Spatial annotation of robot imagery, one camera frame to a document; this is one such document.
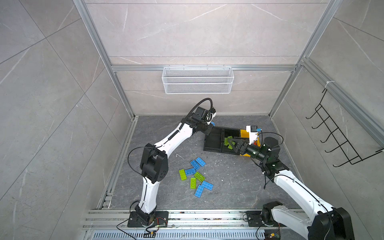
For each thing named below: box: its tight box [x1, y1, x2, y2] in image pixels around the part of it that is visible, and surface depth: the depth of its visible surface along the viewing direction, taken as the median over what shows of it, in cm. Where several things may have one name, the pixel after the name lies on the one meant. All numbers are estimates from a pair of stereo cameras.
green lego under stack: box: [193, 171, 205, 183], surface depth 90 cm
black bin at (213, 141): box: [203, 126, 223, 153], surface depth 100 cm
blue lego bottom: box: [194, 185, 204, 198], surface depth 83 cm
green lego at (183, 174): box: [178, 168, 188, 181], surface depth 89 cm
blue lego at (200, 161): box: [195, 157, 206, 167], surface depth 94 cm
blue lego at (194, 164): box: [190, 160, 200, 170], surface depth 94 cm
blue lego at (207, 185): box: [202, 180, 214, 191], surface depth 85 cm
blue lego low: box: [185, 168, 196, 176], surface depth 90 cm
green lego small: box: [190, 177, 197, 190], surface depth 87 cm
